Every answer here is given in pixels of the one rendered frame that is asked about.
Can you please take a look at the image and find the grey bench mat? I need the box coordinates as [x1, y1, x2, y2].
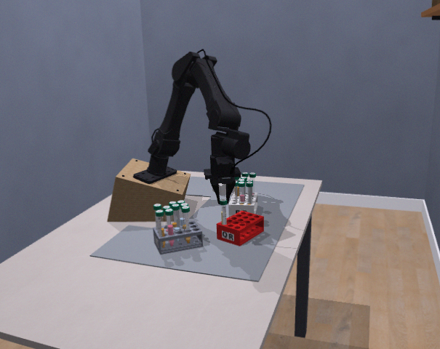
[90, 177, 304, 282]

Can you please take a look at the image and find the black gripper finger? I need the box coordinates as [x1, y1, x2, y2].
[211, 183, 220, 204]
[226, 182, 236, 203]

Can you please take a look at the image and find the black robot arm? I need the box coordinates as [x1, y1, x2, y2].
[133, 52, 250, 184]

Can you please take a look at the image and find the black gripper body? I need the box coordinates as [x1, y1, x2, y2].
[204, 154, 241, 184]

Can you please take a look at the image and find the grey tube rack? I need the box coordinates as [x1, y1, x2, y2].
[153, 220, 203, 254]

